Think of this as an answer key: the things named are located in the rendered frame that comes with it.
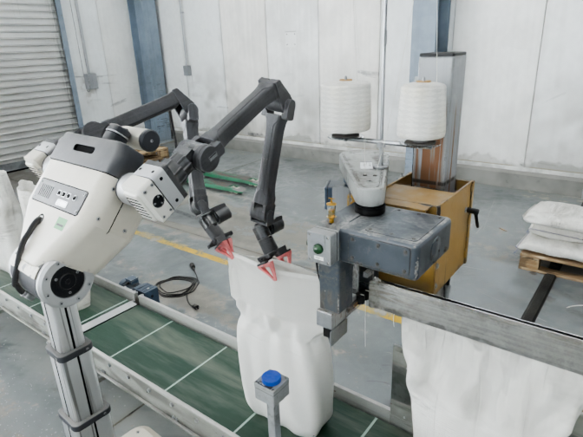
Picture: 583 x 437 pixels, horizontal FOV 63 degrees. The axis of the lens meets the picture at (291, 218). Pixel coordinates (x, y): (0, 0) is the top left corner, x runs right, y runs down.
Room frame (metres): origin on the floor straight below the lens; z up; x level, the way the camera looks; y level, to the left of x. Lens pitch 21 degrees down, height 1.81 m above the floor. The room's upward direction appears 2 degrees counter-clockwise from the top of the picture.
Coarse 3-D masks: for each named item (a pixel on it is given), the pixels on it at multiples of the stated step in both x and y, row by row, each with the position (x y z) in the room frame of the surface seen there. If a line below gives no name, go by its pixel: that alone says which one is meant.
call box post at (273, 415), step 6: (270, 408) 1.17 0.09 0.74; (276, 408) 1.17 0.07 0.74; (270, 414) 1.17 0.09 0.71; (276, 414) 1.17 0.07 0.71; (270, 420) 1.17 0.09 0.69; (276, 420) 1.17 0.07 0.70; (270, 426) 1.17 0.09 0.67; (276, 426) 1.17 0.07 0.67; (270, 432) 1.17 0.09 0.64; (276, 432) 1.17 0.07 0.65
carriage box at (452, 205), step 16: (400, 192) 1.47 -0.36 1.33; (416, 192) 1.46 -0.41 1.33; (432, 192) 1.46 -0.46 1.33; (448, 192) 1.45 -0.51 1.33; (464, 192) 1.50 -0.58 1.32; (432, 208) 1.32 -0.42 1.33; (448, 208) 1.38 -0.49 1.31; (464, 208) 1.51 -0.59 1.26; (464, 224) 1.52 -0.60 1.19; (464, 240) 1.54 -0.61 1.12; (448, 256) 1.41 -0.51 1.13; (464, 256) 1.55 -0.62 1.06; (432, 272) 1.31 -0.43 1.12; (448, 272) 1.42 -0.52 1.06; (416, 288) 1.34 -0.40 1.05; (432, 288) 1.31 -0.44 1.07
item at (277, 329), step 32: (256, 288) 1.58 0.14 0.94; (288, 288) 1.49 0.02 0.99; (256, 320) 1.54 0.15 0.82; (288, 320) 1.49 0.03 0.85; (256, 352) 1.51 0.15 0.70; (288, 352) 1.42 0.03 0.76; (320, 352) 1.41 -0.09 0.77; (320, 384) 1.40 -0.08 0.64; (288, 416) 1.42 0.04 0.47; (320, 416) 1.38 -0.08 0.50
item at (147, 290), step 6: (132, 276) 2.75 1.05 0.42; (120, 282) 2.75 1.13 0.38; (126, 282) 2.72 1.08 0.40; (132, 282) 2.69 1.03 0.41; (138, 282) 2.72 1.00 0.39; (132, 288) 2.67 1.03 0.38; (138, 288) 2.63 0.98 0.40; (144, 288) 2.63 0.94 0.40; (150, 288) 2.63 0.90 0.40; (156, 288) 2.64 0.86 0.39; (138, 294) 2.61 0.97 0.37; (144, 294) 2.57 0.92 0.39; (150, 294) 2.60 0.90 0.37; (156, 294) 2.63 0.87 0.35; (138, 300) 2.54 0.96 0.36; (156, 300) 2.62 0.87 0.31
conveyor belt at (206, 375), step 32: (128, 320) 2.29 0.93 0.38; (160, 320) 2.28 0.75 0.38; (128, 352) 1.99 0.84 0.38; (160, 352) 1.98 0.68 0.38; (192, 352) 1.97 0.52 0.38; (224, 352) 1.96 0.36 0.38; (160, 384) 1.74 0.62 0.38; (192, 384) 1.73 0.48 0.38; (224, 384) 1.73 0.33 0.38; (224, 416) 1.53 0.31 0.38; (256, 416) 1.52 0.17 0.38; (352, 416) 1.50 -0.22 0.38
